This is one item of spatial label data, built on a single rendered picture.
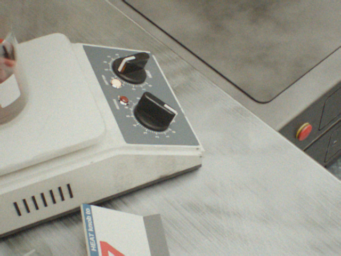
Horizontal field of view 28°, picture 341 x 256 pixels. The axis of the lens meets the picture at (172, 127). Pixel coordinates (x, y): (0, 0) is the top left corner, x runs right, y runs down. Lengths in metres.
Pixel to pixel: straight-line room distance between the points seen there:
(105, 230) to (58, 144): 0.08
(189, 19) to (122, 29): 0.58
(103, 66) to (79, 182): 0.11
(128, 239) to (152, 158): 0.07
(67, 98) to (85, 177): 0.06
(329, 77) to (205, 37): 0.23
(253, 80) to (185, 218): 0.64
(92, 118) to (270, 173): 0.17
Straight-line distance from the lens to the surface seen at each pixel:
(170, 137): 0.55
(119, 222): 0.54
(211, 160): 0.59
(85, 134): 0.50
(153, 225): 0.55
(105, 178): 0.54
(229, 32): 1.25
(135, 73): 0.59
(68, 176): 0.52
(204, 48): 1.22
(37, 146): 0.50
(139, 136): 0.53
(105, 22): 0.71
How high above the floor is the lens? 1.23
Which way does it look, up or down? 52 degrees down
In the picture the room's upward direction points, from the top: 3 degrees counter-clockwise
